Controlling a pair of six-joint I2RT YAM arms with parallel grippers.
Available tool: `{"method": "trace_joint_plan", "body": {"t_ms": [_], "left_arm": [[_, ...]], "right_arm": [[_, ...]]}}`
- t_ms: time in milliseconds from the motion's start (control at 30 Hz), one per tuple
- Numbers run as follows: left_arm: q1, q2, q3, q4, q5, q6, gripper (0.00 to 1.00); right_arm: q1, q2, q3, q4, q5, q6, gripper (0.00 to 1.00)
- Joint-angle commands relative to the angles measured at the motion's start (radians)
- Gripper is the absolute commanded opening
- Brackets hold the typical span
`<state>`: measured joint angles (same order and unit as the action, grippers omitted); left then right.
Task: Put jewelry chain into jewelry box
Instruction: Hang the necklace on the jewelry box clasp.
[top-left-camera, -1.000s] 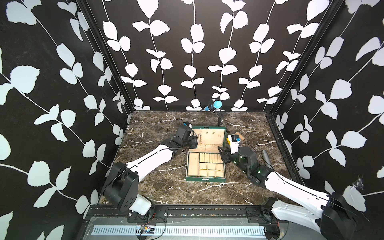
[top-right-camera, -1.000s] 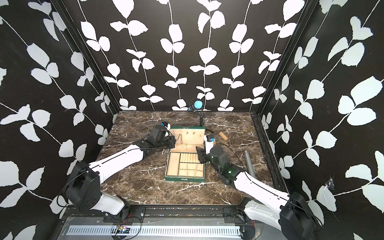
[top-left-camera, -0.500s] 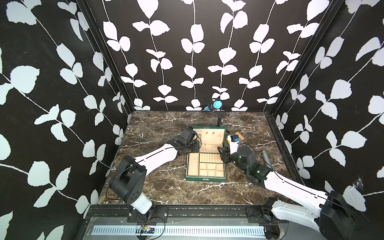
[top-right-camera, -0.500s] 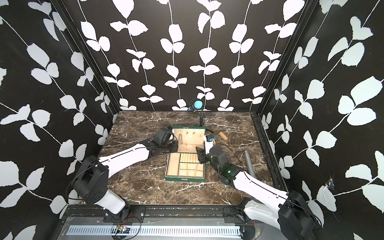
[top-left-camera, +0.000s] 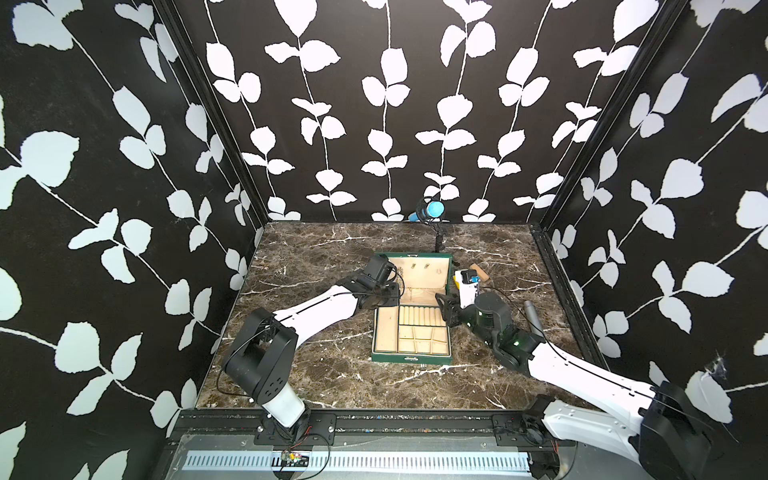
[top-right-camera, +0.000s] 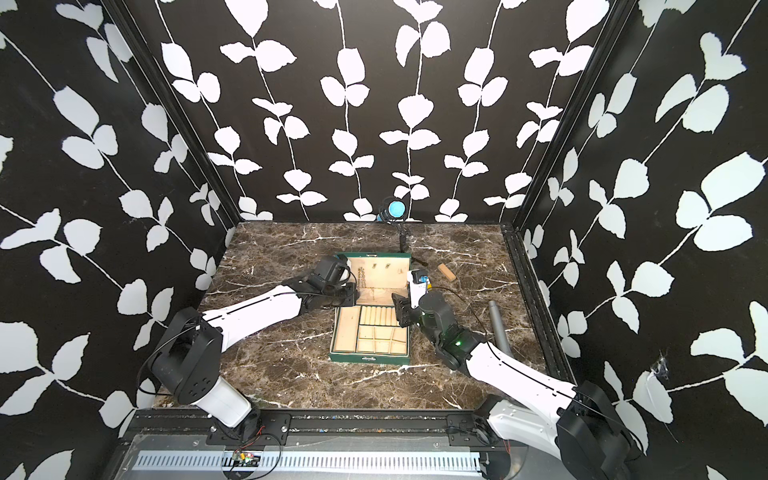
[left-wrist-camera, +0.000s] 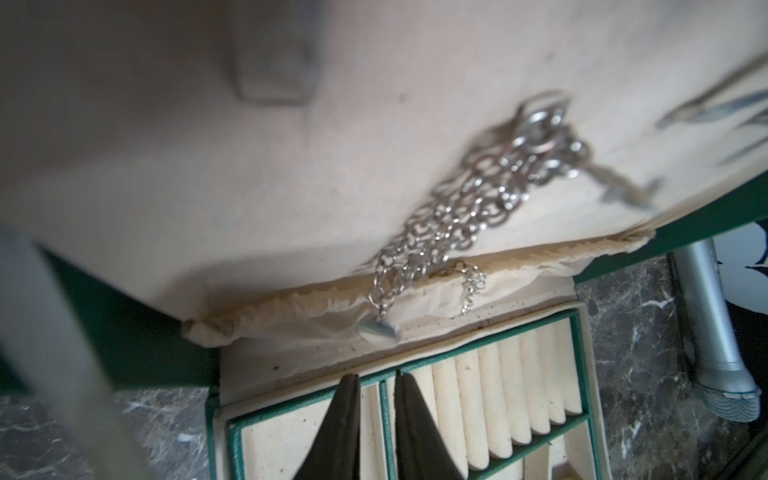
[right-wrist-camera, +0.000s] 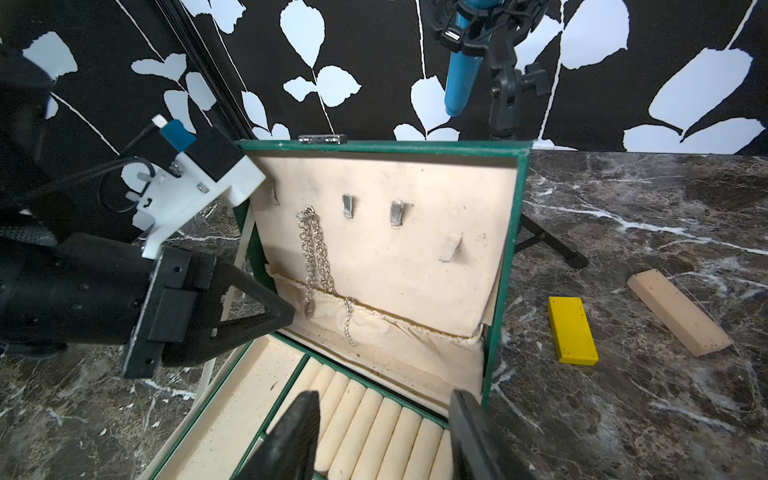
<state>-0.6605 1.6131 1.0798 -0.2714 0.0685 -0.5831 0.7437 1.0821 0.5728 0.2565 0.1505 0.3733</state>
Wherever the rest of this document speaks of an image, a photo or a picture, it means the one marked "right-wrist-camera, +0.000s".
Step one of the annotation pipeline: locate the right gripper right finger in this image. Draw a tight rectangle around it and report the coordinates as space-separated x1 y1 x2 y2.
448 389 534 480

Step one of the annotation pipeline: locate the green jewelry box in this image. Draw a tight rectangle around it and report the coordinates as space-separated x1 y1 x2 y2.
144 141 532 479

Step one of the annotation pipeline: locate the blue microphone on tripod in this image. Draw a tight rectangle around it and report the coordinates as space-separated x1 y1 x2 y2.
425 0 590 270

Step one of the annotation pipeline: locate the yellow block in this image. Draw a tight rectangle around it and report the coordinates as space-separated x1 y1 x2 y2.
547 297 599 366

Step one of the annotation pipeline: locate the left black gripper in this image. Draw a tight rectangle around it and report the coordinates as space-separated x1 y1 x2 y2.
122 247 295 379

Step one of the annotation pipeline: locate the silver jewelry chain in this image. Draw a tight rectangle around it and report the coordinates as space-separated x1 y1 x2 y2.
295 206 358 348

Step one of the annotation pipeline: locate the wooden block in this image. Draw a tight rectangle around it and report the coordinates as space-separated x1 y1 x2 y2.
627 269 733 356

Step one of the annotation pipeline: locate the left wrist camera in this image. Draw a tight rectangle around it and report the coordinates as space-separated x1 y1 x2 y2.
121 115 266 260

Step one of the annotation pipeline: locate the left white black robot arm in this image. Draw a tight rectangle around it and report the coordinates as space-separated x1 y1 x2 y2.
1 48 295 379

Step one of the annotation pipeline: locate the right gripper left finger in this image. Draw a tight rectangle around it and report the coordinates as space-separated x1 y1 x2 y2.
235 390 320 480

